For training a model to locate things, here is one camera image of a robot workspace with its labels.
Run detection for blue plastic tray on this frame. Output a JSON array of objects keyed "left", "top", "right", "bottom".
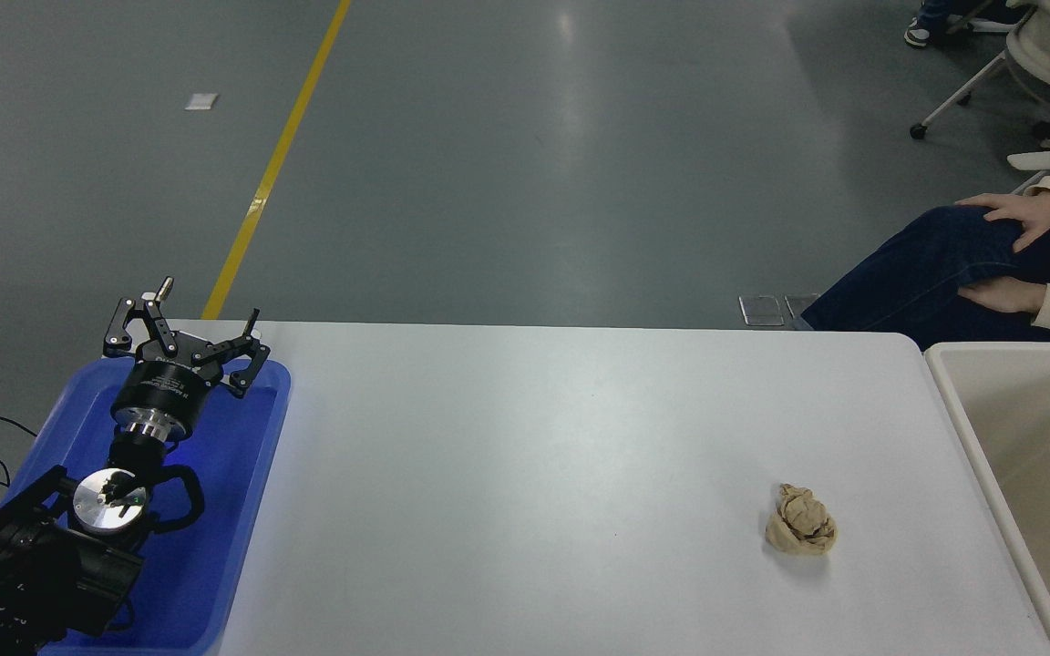
[{"left": 0, "top": 357, "right": 293, "bottom": 656}]

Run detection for white office chair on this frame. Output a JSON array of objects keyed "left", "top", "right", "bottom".
[{"left": 910, "top": 0, "right": 1050, "bottom": 174}]

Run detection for person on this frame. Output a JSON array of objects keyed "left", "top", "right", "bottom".
[{"left": 800, "top": 141, "right": 1050, "bottom": 352}]

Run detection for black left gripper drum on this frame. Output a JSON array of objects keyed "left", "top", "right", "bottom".
[{"left": 111, "top": 341, "right": 218, "bottom": 429}]

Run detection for person's left hand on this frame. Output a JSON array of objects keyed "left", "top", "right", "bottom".
[{"left": 958, "top": 276, "right": 1048, "bottom": 316}]

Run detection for crumpled tan paper ball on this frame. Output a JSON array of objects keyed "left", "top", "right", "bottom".
[{"left": 766, "top": 483, "right": 838, "bottom": 556}]

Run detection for large pale plastic bin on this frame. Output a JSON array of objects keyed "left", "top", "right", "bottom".
[{"left": 924, "top": 342, "right": 1050, "bottom": 656}]

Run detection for person's right hand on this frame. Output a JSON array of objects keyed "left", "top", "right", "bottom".
[{"left": 955, "top": 191, "right": 1050, "bottom": 255}]

